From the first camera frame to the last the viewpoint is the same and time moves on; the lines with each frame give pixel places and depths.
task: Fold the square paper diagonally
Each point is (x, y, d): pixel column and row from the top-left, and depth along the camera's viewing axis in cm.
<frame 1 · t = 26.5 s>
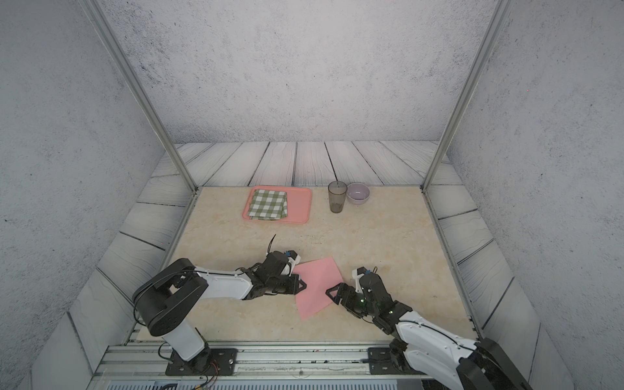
left hand: (309, 289, 87), fingers closed
right hand: (333, 298, 81), fingers open
pink square paper: (319, 276, 95), on the table
pink plastic tray: (299, 204, 118), on the table
green checkered cloth: (267, 204, 117), on the table
translucent grey plastic cup: (337, 191, 107), point 12 cm above the table
small lavender bowl: (357, 193, 117), point 3 cm above the table

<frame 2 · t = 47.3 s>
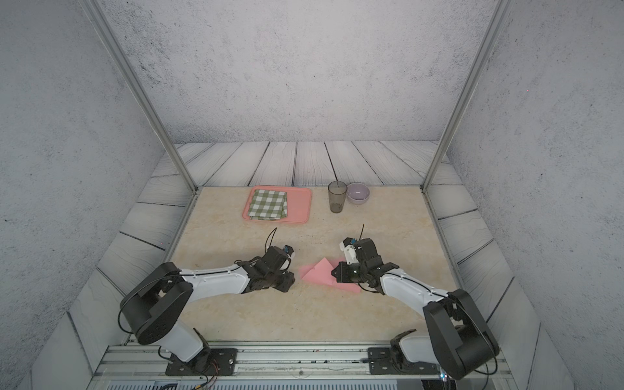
left hand: (293, 281, 90), fingers open
right hand: (333, 273, 85), fingers closed
pink square paper: (321, 272, 90), point 5 cm above the table
the other named things where they were.

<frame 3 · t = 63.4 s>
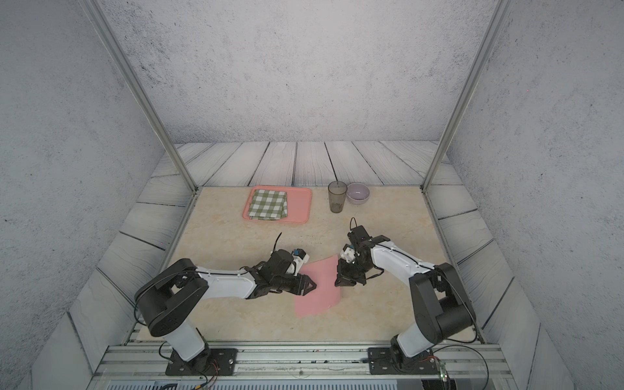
left hand: (315, 288, 85), fingers open
right hand: (336, 283, 83), fingers closed
pink square paper: (325, 294, 88), on the table
the other named things where they were.

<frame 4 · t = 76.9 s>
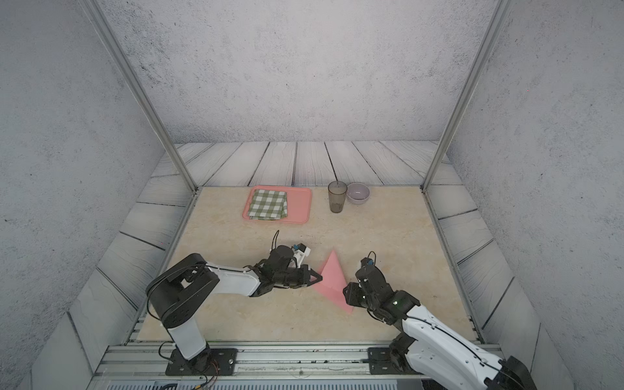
left hand: (325, 282, 84), fingers closed
right hand: (347, 291, 81), fingers open
pink square paper: (333, 284, 88), point 4 cm above the table
the other named things where they were.

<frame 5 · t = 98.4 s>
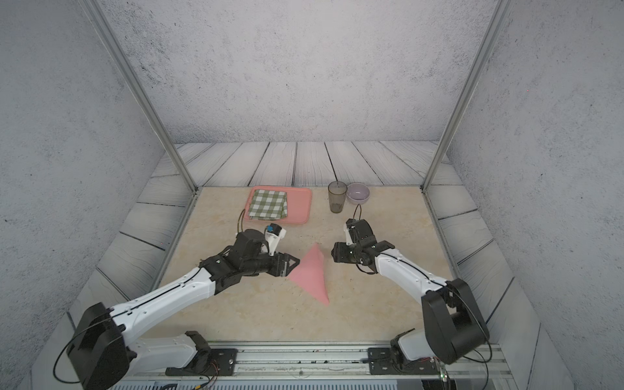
left hand: (295, 262, 78), fingers open
right hand: (338, 252, 87), fingers open
pink square paper: (309, 274, 94), on the table
the other named things where they were.

